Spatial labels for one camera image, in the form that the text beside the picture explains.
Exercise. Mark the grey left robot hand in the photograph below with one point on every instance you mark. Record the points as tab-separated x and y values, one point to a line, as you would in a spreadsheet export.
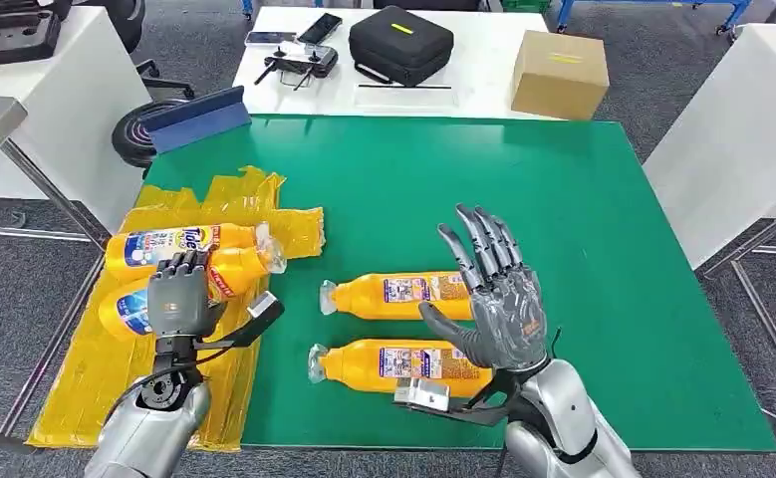
176	300

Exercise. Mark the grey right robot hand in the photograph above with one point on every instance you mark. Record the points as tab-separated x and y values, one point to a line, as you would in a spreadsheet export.
509	316

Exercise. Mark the orange drink bottle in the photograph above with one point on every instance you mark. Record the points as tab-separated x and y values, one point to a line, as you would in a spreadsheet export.
374	297
123	310
361	366
176	247

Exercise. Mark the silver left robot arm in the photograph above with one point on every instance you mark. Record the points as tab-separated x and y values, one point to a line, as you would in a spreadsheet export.
150	429

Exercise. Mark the yellow plastic sheet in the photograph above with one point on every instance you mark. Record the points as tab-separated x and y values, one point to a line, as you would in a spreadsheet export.
97	382

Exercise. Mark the green table mat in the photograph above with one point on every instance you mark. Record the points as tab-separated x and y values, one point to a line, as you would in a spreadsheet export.
493	198

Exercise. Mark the blue folder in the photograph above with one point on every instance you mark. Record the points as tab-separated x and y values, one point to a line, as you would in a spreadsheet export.
196	119

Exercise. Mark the black chair base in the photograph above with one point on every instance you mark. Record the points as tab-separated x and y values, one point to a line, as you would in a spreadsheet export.
163	82

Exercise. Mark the cardboard box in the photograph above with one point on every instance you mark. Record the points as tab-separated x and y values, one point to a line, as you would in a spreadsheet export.
559	72

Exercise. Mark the white table with items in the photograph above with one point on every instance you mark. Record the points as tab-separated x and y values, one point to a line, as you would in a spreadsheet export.
486	59

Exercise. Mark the black remote controller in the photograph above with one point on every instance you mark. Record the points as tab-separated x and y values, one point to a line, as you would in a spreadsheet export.
302	61

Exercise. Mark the phone with pale screen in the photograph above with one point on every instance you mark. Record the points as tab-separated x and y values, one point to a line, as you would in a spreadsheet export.
269	38

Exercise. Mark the bare white table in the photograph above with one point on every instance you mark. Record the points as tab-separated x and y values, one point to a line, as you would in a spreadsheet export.
737	132

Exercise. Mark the black zip case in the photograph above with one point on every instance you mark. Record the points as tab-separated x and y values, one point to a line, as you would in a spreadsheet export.
401	43

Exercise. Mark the black phone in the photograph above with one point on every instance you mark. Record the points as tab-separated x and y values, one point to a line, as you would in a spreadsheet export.
320	28

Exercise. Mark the black moulded tray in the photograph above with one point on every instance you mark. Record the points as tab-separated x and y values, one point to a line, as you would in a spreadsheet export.
11	39

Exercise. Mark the green crate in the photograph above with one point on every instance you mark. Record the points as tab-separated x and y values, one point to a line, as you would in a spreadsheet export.
526	5

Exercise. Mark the blue metal rack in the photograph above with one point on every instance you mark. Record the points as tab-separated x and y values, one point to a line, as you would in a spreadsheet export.
658	4

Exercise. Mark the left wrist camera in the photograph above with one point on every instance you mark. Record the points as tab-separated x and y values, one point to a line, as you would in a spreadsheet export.
262	309

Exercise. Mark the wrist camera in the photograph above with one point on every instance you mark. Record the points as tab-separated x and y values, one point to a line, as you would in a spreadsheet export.
262	309
424	394

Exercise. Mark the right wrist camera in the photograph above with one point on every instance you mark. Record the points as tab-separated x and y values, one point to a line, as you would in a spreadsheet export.
424	394

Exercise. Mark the steel work table frame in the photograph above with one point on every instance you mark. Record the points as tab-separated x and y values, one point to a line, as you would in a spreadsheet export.
51	343

